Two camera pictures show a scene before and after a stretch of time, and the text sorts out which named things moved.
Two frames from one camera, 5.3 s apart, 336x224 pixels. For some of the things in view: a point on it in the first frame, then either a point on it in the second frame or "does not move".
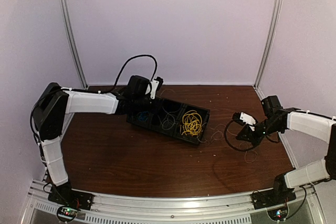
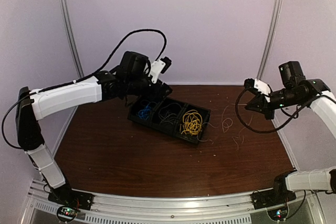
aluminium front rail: [115, 208] does not move
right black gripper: [249, 136] -> [252, 106]
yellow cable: [192, 123] does not move
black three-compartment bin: [178, 119] does not move
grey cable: [219, 131] -> [240, 133]
